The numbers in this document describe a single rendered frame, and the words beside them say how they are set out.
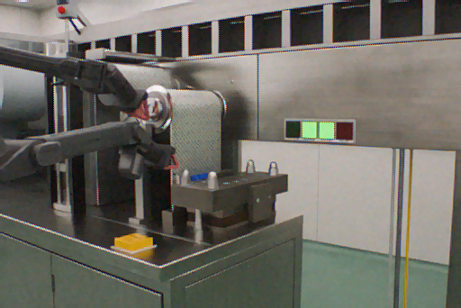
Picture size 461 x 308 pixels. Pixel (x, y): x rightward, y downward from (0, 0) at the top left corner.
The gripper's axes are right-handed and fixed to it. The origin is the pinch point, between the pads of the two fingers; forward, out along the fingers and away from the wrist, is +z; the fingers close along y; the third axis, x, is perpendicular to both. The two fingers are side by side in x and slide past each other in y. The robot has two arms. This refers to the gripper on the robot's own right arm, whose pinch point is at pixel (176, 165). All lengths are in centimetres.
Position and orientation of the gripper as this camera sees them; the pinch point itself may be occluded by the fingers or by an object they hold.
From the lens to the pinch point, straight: 139.3
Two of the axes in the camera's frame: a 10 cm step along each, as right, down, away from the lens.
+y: 7.9, 0.7, -6.0
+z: 5.4, 3.8, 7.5
